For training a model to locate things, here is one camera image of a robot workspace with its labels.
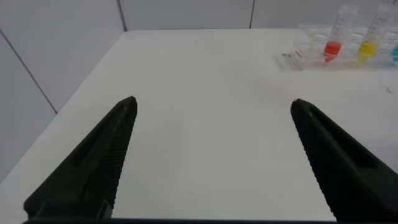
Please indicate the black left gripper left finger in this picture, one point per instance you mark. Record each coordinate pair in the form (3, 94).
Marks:
(93, 168)

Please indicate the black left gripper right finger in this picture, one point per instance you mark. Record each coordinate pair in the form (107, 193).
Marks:
(342, 168)

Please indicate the test tube with red pigment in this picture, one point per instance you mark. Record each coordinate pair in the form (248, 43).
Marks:
(332, 49)

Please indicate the test tube with yellow pigment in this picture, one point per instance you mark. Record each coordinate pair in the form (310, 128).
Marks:
(367, 49)

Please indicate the clear plastic test tube rack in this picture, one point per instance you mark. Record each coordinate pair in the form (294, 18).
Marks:
(308, 46)

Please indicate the test tube with blue pigment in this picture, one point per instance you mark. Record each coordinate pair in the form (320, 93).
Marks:
(395, 53)

